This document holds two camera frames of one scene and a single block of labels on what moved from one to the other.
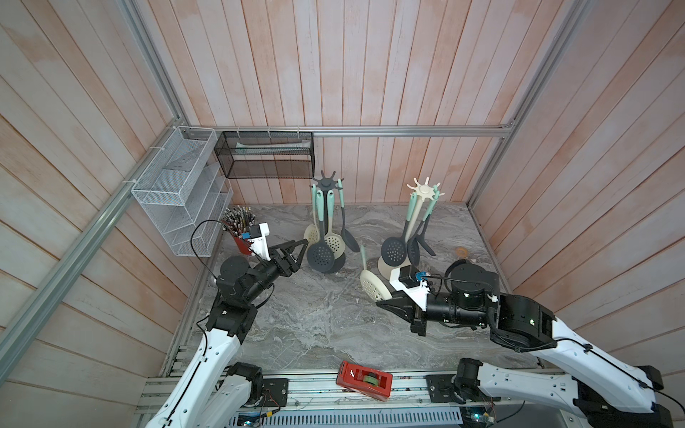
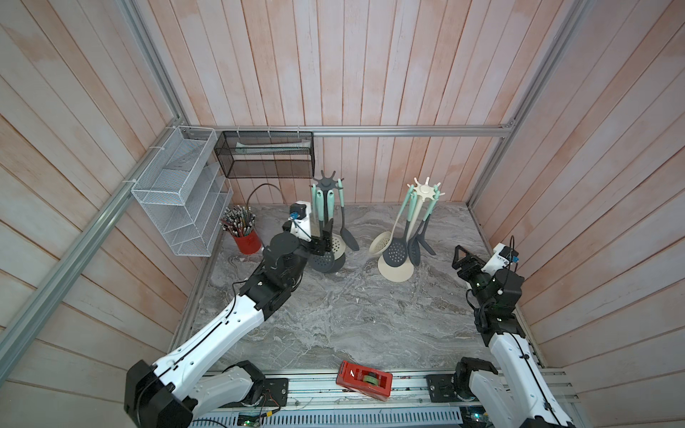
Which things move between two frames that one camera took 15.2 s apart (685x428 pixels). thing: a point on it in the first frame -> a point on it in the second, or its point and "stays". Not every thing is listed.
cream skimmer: [311, 233] stays
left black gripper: [292, 265] -> [321, 244]
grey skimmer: [413, 248] stays
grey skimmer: [393, 251] stays
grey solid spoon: [321, 256] stays
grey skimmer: [420, 234] stays
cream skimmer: [372, 283] -> [378, 242]
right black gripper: [411, 313] -> [476, 268]
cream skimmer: [337, 242] stays
